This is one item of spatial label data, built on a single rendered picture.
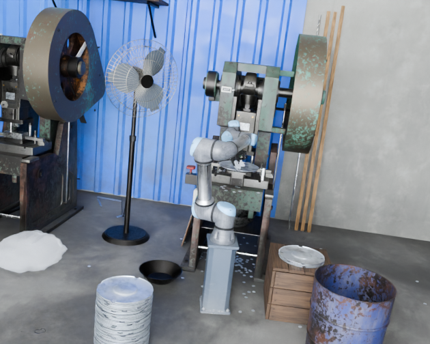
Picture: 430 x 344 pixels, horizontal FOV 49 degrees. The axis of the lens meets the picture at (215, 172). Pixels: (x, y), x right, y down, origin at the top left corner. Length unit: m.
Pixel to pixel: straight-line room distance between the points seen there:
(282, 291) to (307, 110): 1.13
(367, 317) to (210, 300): 0.98
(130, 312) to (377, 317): 1.22
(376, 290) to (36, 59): 2.55
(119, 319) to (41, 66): 1.77
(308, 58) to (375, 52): 1.63
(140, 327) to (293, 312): 0.98
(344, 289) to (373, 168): 2.13
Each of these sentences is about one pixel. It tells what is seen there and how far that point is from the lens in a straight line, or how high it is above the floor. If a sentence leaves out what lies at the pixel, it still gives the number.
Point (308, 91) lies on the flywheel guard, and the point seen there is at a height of 1.38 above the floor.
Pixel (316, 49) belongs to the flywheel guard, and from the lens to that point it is 3.19.
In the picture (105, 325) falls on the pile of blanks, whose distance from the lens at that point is 2.56.
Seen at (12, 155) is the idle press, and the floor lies 0.64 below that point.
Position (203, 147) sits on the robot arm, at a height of 1.03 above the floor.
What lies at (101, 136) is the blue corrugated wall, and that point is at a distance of 4.91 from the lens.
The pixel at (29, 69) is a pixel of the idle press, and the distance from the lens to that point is 3.46.
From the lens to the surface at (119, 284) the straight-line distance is 2.63.
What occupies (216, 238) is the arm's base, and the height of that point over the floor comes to 0.47.
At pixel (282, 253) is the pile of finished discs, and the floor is 0.37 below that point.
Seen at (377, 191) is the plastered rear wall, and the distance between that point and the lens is 4.86.
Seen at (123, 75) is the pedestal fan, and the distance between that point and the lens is 3.57.
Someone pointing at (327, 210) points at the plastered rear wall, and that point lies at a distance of 4.85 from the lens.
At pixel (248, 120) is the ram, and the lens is 3.39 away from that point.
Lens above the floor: 1.55
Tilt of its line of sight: 14 degrees down
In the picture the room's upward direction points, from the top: 7 degrees clockwise
